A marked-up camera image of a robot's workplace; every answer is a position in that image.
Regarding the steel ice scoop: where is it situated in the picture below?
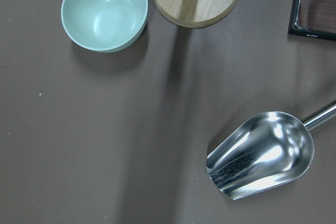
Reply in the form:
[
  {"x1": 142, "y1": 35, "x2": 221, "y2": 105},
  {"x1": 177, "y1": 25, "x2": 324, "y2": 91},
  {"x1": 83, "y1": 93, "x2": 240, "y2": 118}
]
[{"x1": 206, "y1": 102, "x2": 335, "y2": 200}]

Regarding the mint green bowl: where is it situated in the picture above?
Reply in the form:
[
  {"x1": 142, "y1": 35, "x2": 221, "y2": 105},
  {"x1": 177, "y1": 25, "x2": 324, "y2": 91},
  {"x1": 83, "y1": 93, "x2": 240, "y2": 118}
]
[{"x1": 60, "y1": 0, "x2": 149, "y2": 53}]

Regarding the black glass rack tray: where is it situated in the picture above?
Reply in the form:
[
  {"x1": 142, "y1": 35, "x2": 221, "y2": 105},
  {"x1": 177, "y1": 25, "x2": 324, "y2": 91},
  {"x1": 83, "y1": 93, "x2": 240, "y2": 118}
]
[{"x1": 288, "y1": 0, "x2": 335, "y2": 41}]

